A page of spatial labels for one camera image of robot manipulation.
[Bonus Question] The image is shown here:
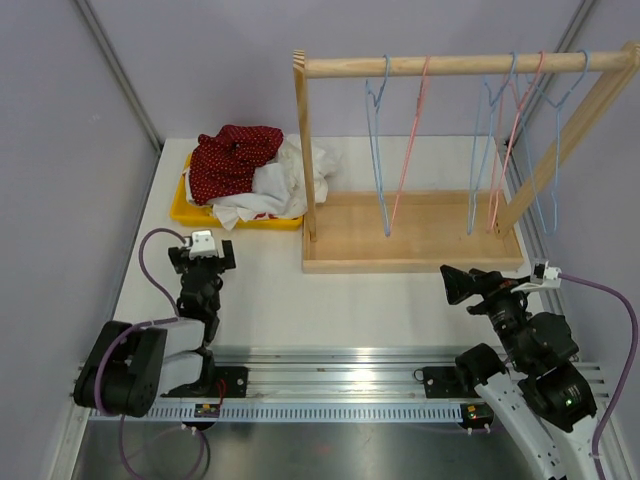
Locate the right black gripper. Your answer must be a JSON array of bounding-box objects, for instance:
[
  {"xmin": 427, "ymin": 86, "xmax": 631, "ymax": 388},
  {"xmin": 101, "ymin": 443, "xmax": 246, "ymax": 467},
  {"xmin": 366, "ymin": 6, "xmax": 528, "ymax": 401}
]
[{"xmin": 440, "ymin": 264, "xmax": 532, "ymax": 368}]

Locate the red poppy print skirt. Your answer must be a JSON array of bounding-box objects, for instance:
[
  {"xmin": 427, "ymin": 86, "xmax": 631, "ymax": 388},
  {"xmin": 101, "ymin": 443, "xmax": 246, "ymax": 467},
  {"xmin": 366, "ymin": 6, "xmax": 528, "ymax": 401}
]
[{"xmin": 253, "ymin": 213, "xmax": 279, "ymax": 221}]

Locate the red white-dotted skirt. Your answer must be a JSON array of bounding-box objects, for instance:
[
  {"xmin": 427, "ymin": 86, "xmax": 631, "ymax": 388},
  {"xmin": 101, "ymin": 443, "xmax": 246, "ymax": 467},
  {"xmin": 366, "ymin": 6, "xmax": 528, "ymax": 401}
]
[{"xmin": 188, "ymin": 124, "xmax": 284, "ymax": 206}]

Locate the white plain skirt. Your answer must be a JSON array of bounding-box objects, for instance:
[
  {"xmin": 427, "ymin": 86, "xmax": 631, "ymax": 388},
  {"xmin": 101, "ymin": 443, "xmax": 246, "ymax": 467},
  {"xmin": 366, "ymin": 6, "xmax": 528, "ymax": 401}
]
[{"xmin": 209, "ymin": 163, "xmax": 303, "ymax": 218}]

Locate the white ruffled skirt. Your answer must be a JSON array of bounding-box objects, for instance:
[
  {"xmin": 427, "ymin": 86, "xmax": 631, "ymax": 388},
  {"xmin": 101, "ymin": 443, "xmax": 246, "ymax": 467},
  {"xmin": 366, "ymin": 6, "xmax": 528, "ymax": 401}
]
[{"xmin": 212, "ymin": 134, "xmax": 346, "ymax": 231}]

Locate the pink wire hanger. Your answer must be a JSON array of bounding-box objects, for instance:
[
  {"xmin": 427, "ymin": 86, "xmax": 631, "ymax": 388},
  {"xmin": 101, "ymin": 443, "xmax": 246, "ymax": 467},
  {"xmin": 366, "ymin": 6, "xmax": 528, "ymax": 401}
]
[
  {"xmin": 390, "ymin": 55, "xmax": 431, "ymax": 229},
  {"xmin": 486, "ymin": 73, "xmax": 533, "ymax": 232}
]

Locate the blue wire hanger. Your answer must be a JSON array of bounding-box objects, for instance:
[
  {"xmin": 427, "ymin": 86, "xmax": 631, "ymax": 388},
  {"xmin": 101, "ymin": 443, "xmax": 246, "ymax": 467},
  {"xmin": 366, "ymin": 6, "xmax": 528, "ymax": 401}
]
[
  {"xmin": 509, "ymin": 48, "xmax": 592, "ymax": 236},
  {"xmin": 466, "ymin": 51, "xmax": 519, "ymax": 236},
  {"xmin": 365, "ymin": 55, "xmax": 391, "ymax": 237}
]

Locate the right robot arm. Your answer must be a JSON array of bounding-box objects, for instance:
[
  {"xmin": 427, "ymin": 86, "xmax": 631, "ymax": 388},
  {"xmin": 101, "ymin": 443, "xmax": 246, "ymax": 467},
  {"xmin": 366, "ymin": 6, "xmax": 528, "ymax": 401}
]
[{"xmin": 422, "ymin": 262, "xmax": 599, "ymax": 479}]

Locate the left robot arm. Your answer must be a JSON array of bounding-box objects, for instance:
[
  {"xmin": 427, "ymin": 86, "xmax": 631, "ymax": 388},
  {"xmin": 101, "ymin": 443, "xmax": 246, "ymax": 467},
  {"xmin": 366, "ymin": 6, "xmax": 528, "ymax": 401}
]
[{"xmin": 72, "ymin": 231, "xmax": 236, "ymax": 418}]

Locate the yellow plastic tray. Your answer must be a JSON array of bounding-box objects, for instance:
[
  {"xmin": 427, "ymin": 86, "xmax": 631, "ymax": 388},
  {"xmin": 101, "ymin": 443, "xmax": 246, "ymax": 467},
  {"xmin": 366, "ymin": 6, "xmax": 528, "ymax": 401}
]
[{"xmin": 169, "ymin": 154, "xmax": 303, "ymax": 231}]

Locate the wooden clothes rack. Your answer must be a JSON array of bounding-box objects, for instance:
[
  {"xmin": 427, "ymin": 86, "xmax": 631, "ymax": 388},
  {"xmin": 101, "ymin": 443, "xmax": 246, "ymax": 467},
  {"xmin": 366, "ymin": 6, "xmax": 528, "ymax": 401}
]
[{"xmin": 293, "ymin": 42, "xmax": 639, "ymax": 274}]

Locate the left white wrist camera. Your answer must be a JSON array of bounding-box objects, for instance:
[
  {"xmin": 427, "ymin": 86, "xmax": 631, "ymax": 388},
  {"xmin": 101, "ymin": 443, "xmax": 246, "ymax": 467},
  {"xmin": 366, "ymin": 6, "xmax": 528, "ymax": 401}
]
[{"xmin": 182, "ymin": 230, "xmax": 219, "ymax": 260}]

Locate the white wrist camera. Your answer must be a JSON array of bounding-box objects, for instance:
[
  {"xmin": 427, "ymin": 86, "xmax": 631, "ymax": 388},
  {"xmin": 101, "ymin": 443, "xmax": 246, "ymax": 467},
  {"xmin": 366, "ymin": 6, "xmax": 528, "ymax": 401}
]
[
  {"xmin": 511, "ymin": 261, "xmax": 562, "ymax": 293},
  {"xmin": 182, "ymin": 230, "xmax": 219, "ymax": 260}
]

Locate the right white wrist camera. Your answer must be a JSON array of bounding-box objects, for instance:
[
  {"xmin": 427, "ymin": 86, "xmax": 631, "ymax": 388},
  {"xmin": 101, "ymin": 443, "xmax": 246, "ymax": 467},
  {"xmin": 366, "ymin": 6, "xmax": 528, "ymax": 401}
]
[{"xmin": 511, "ymin": 261, "xmax": 562, "ymax": 293}]

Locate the aluminium mounting rail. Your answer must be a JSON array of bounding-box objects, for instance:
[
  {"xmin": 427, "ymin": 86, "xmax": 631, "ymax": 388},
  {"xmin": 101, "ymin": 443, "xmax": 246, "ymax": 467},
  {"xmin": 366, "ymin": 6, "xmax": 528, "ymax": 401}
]
[{"xmin": 67, "ymin": 344, "xmax": 606, "ymax": 404}]

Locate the white slotted cable duct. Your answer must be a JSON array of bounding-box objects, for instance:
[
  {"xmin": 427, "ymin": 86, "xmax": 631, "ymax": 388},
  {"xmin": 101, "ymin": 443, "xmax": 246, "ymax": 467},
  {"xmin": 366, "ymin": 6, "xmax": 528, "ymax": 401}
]
[{"xmin": 87, "ymin": 402, "xmax": 464, "ymax": 424}]

